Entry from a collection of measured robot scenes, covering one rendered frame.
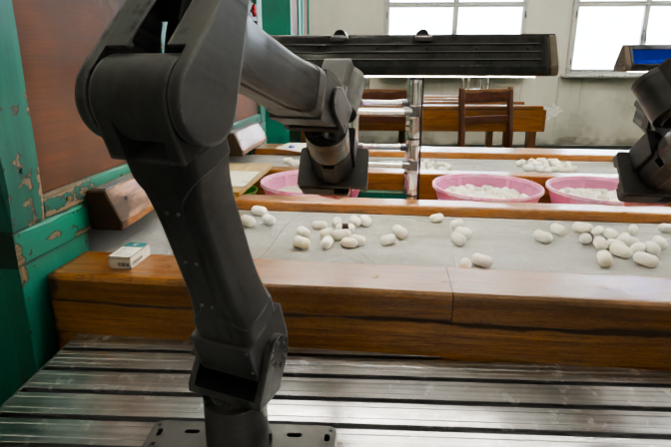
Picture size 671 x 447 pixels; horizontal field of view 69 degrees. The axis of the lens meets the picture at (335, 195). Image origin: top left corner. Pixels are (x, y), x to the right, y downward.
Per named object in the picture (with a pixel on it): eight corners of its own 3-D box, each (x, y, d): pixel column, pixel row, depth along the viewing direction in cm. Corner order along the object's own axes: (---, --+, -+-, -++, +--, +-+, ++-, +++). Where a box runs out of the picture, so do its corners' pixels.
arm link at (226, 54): (290, 82, 62) (92, -45, 34) (356, 83, 59) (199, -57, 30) (279, 177, 62) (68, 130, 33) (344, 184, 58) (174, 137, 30)
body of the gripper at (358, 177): (303, 153, 75) (295, 127, 68) (368, 155, 74) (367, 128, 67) (299, 191, 72) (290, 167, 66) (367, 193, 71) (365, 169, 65)
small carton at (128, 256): (131, 269, 73) (130, 256, 72) (109, 268, 73) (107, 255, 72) (150, 254, 78) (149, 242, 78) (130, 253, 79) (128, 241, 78)
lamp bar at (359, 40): (559, 76, 83) (564, 32, 81) (207, 75, 90) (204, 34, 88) (544, 75, 91) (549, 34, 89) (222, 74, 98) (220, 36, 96)
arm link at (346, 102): (322, 90, 72) (293, 29, 62) (377, 91, 69) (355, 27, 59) (300, 157, 67) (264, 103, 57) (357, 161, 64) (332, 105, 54)
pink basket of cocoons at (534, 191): (564, 233, 115) (569, 195, 112) (462, 243, 108) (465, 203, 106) (499, 203, 140) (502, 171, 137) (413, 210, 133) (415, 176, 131)
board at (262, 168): (239, 197, 112) (239, 192, 112) (177, 195, 114) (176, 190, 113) (273, 168, 144) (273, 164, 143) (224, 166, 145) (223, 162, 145)
